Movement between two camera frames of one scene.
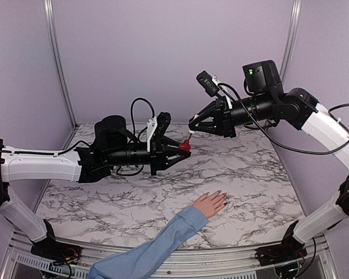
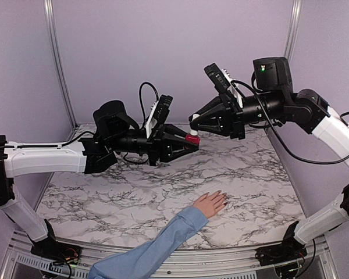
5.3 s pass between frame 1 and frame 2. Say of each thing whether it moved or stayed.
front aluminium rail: stayed
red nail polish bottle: moved
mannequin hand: stayed
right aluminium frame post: stayed
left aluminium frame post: stayed
